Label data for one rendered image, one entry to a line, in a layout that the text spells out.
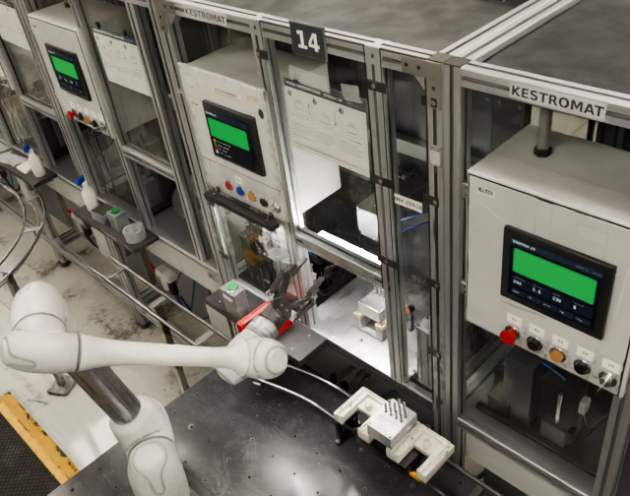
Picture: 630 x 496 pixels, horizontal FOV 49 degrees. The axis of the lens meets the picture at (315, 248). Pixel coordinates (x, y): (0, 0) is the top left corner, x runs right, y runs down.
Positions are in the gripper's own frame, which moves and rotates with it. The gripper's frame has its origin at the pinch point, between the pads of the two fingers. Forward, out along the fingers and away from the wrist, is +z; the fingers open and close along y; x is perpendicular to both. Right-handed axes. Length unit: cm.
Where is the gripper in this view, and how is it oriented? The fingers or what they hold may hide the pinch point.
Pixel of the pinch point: (308, 274)
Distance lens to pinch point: 213.5
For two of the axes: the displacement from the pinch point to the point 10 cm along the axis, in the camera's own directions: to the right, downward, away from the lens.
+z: 5.9, -7.2, 3.7
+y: -6.3, -7.0, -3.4
